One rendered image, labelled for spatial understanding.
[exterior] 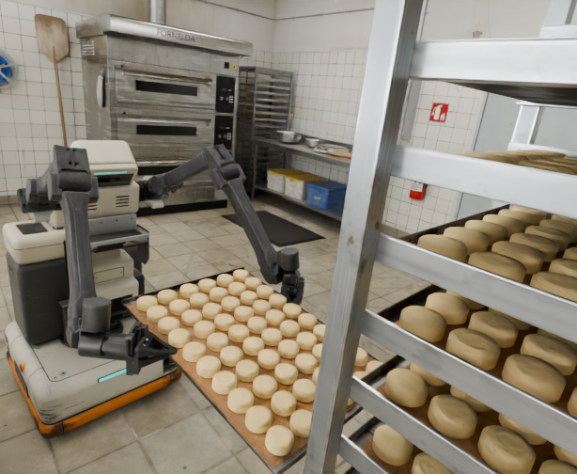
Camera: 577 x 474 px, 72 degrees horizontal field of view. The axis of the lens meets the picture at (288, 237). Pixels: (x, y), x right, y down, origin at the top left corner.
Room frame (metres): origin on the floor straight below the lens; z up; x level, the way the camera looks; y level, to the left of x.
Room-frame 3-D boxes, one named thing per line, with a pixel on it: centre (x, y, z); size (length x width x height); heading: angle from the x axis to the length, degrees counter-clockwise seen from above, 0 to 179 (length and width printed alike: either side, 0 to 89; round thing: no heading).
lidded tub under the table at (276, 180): (5.59, 0.13, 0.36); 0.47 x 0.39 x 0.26; 130
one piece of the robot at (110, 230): (1.44, 0.70, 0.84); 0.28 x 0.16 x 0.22; 136
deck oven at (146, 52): (4.88, 1.61, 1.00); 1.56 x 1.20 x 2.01; 132
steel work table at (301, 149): (5.18, -0.24, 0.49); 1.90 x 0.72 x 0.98; 42
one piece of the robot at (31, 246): (1.71, 0.98, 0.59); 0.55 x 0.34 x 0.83; 136
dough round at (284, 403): (0.63, -0.03, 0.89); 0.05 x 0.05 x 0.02
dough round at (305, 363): (0.75, -0.07, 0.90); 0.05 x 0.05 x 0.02
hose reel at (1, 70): (4.22, 3.16, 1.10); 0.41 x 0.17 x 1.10; 132
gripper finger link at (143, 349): (0.74, 0.27, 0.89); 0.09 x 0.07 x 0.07; 92
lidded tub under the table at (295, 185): (5.29, -0.14, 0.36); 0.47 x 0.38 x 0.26; 132
